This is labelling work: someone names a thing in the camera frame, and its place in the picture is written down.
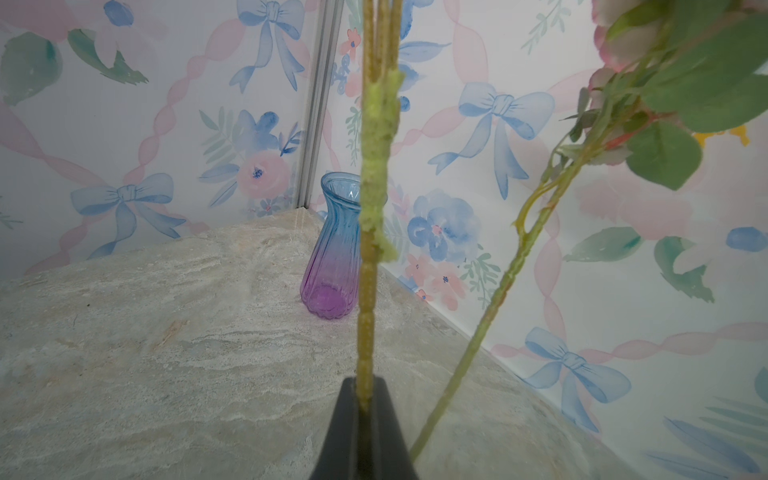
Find pink carnation single stem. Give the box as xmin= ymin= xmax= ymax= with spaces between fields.
xmin=410 ymin=1 xmax=767 ymax=458

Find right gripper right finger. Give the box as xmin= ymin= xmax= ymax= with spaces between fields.
xmin=371 ymin=376 xmax=418 ymax=480

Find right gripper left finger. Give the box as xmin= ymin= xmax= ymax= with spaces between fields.
xmin=309 ymin=377 xmax=360 ymax=480

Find blue purple glass vase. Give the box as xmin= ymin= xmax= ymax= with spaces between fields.
xmin=300 ymin=172 xmax=361 ymax=320

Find orange poppy flower stem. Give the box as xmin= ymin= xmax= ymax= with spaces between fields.
xmin=356 ymin=1 xmax=404 ymax=413

